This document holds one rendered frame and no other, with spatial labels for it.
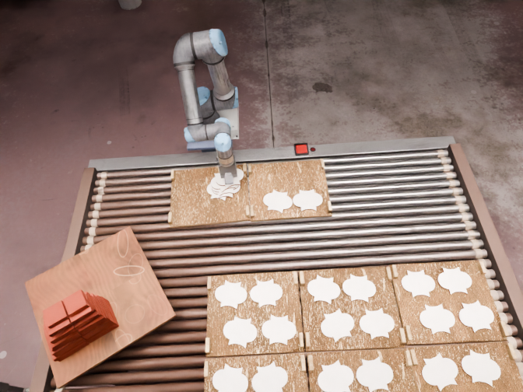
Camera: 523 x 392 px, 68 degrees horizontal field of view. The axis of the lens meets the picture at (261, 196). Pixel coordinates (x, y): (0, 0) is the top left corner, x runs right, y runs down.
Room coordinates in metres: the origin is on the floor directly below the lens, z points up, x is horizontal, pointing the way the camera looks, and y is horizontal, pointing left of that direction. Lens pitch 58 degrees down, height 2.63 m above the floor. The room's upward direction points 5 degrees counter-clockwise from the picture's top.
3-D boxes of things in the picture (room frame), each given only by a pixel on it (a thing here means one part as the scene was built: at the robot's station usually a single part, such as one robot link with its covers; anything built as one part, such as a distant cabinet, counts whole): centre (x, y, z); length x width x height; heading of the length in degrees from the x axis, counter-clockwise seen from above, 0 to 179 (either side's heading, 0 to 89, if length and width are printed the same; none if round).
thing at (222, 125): (1.27, 0.17, 1.23); 0.11 x 0.11 x 0.08; 0
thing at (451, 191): (1.04, -0.06, 0.90); 1.95 x 0.05 x 0.05; 88
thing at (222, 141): (1.17, 0.16, 1.24); 0.09 x 0.08 x 0.11; 0
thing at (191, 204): (1.11, 0.27, 0.93); 0.41 x 0.35 x 0.02; 90
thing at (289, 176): (1.10, -0.14, 0.93); 0.41 x 0.35 x 0.02; 89
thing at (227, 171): (1.15, 0.16, 1.08); 0.12 x 0.09 x 0.16; 1
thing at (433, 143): (1.36, -0.07, 0.89); 2.08 x 0.08 x 0.06; 88
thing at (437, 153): (1.29, -0.07, 0.90); 1.95 x 0.05 x 0.05; 88
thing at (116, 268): (0.56, 0.74, 1.03); 0.50 x 0.50 x 0.02; 29
